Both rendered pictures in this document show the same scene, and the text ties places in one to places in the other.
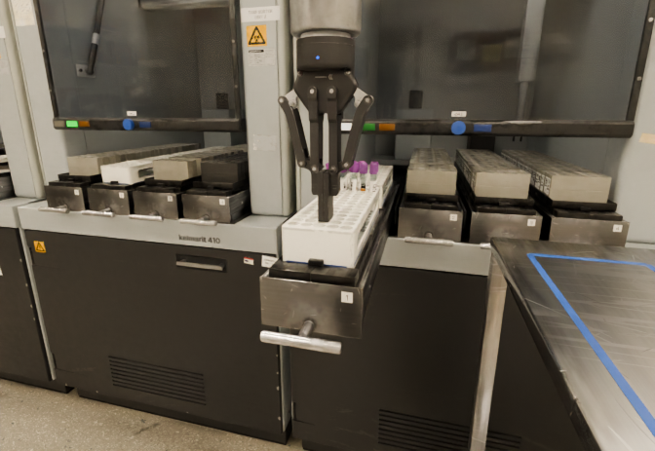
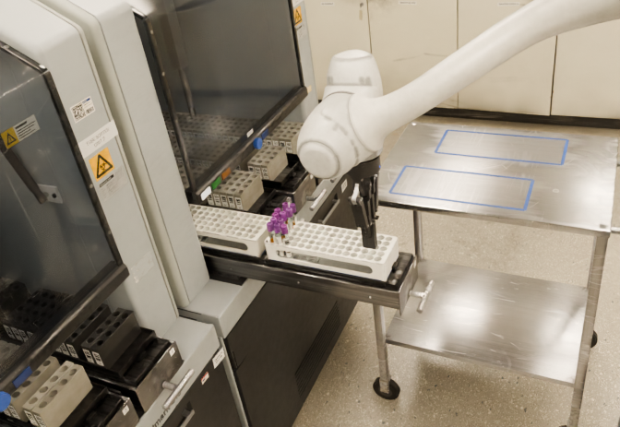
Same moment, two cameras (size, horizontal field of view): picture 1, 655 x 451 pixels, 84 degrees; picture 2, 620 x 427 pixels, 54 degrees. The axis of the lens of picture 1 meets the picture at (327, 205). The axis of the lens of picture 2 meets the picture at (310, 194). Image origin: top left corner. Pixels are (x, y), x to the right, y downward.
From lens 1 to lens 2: 1.32 m
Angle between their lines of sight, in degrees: 70
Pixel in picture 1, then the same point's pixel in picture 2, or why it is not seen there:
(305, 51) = (375, 167)
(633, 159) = (305, 106)
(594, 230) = not seen: hidden behind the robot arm
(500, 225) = (304, 189)
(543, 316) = (452, 207)
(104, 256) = not seen: outside the picture
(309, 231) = (390, 253)
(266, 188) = (158, 308)
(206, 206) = (160, 373)
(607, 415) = (504, 213)
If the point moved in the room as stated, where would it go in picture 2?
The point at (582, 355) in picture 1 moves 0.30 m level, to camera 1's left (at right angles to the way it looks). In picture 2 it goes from (477, 207) to (484, 290)
